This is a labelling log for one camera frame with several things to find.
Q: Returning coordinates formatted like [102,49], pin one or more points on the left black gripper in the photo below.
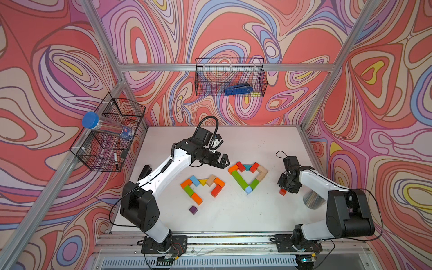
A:
[215,162]

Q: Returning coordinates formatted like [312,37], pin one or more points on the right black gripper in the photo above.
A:
[280,182]

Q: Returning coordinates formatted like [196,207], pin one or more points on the green block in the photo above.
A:
[236,175]
[244,185]
[189,191]
[254,184]

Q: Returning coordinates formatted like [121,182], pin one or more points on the yellow triangle block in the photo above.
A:
[203,181]

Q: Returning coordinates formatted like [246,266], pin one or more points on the light blue long block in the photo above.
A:
[195,181]

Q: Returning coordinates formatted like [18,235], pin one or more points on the light blue cube block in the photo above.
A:
[248,190]

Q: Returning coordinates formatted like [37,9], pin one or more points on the green block bottom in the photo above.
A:
[189,191]

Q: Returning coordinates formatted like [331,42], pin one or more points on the purple cube block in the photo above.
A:
[193,209]

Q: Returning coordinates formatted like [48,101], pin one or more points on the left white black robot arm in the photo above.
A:
[138,203]

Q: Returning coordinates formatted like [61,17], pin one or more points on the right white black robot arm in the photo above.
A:
[347,210]

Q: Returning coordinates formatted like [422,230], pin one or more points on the cup of pencils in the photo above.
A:
[312,200]

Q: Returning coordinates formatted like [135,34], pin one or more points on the blue black tool in basket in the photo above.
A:
[239,89]

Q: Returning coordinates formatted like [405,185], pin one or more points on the black stapler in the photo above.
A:
[145,172]

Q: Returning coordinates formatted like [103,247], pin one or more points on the white marker in basket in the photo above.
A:
[116,161]

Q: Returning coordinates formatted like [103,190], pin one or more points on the clear bottle blue cap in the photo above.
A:
[103,124]

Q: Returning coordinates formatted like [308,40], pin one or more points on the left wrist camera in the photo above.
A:
[216,142]

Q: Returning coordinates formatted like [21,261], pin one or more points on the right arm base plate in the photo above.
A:
[295,243]

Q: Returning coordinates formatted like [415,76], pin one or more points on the back black wire basket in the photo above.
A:
[214,74]

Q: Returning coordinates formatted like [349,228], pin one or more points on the black wire basket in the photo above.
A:
[95,149]
[214,74]

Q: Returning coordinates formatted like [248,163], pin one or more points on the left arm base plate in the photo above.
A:
[174,244]

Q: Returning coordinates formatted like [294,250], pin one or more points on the left black wire basket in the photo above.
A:
[95,149]

